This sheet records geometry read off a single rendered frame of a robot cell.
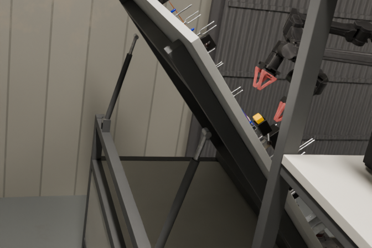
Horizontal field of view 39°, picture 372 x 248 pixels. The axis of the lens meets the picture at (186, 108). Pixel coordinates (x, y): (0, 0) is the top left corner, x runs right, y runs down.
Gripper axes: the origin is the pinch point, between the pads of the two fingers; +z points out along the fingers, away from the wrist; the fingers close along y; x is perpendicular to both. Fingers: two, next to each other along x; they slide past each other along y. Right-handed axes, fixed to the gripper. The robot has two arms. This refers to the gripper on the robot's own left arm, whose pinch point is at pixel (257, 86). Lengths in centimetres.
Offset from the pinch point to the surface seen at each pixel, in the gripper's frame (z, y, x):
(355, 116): -20, -155, 139
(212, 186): 45.6, -8.7, 11.1
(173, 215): 38, 76, -30
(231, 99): 5, 96, -41
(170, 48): 3, 83, -54
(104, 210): 68, 12, -29
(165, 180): 54, -12, -7
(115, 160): 49, 14, -36
